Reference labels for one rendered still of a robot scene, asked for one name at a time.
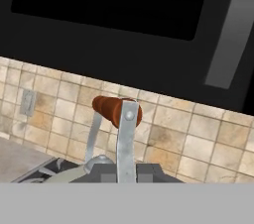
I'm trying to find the grey wall socket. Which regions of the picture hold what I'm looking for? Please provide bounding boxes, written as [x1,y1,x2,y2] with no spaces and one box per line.
[19,88,38,117]

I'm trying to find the black microwave oven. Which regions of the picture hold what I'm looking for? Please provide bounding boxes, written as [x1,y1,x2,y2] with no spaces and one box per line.
[0,0,254,117]

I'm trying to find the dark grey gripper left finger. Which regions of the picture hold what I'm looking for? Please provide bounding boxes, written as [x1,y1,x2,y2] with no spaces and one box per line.
[69,164,119,184]

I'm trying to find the silver kettle with brown handle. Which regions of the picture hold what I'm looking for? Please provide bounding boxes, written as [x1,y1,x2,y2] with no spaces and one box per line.
[43,94,144,184]

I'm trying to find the black hob with grey grates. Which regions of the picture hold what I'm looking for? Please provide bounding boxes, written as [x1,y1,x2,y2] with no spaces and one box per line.
[11,156,87,184]

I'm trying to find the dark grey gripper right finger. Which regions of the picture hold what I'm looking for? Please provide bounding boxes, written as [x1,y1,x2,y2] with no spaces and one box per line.
[135,164,185,184]

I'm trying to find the grey microwave door handle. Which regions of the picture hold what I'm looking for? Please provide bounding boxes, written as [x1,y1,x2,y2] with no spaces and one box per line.
[203,0,254,90]

